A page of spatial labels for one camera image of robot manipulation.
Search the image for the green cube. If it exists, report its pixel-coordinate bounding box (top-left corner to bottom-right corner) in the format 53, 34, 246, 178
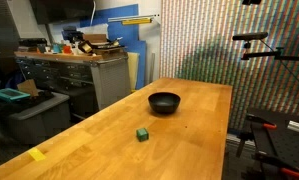
136, 127, 150, 143

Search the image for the black bowl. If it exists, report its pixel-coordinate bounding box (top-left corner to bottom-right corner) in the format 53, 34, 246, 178
147, 92, 182, 115

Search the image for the cream foam board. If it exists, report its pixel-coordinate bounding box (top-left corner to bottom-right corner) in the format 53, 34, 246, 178
127, 52, 141, 92

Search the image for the grey workbench cabinet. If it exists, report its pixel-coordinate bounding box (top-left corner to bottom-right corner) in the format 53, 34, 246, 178
14, 50, 132, 122

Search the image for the blue foam board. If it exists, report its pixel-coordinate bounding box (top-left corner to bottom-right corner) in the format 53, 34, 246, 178
79, 3, 147, 90

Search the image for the yellow spirit level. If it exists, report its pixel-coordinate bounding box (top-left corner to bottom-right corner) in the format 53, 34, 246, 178
121, 17, 153, 26

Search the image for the brown cardboard box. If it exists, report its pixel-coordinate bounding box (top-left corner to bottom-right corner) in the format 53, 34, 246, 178
82, 33, 108, 45

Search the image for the multicoloured patterned backdrop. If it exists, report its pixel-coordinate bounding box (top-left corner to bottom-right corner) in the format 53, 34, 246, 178
159, 0, 299, 132

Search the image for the black and yellow tool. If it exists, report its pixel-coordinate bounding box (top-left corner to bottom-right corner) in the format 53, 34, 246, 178
77, 40, 94, 54

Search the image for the grey storage bin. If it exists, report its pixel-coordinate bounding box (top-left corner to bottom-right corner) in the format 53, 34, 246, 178
3, 92, 72, 145

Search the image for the brown cardboard piece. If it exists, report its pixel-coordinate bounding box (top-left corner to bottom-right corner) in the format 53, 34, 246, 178
16, 79, 40, 98

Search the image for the black case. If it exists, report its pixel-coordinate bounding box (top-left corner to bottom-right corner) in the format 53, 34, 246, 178
18, 37, 48, 48

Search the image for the yellow tape piece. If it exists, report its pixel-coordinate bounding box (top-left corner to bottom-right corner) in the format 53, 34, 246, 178
27, 147, 47, 162

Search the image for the teal plastic tray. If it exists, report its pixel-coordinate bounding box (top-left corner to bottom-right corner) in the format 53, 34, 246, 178
0, 87, 31, 102

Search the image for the black perforated breadboard table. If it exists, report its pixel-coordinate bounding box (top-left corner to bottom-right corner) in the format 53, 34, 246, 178
243, 107, 299, 180

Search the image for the white wall rail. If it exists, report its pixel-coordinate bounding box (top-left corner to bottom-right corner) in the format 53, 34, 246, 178
107, 14, 160, 23

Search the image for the white hanging cable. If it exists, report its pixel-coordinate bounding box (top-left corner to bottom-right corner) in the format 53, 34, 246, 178
90, 0, 97, 26

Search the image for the black bar camera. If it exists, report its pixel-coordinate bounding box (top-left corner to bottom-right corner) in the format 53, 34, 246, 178
232, 31, 269, 42

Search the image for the orange-handled black clamp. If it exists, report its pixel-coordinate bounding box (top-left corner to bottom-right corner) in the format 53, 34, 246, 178
253, 151, 299, 179
245, 113, 278, 131

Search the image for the black wall monitor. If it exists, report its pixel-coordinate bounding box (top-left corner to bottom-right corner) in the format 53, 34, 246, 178
29, 0, 96, 25

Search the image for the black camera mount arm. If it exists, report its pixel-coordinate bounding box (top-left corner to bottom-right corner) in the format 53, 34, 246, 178
241, 40, 299, 62

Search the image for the thin black camera cable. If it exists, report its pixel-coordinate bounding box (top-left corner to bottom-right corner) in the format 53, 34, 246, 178
260, 39, 299, 92

